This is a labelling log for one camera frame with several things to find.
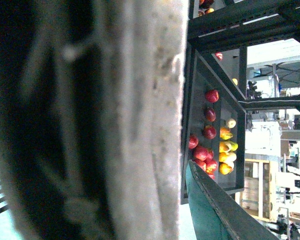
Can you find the red apple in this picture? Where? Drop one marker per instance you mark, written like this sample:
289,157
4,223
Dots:
193,141
210,114
200,153
209,132
212,96

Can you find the black metal shelf frame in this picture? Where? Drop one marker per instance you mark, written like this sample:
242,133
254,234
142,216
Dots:
236,26

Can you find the grey blurred left gripper finger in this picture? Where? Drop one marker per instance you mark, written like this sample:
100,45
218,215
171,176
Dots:
91,96

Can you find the yellow green pear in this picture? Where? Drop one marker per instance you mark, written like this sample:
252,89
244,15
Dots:
231,123

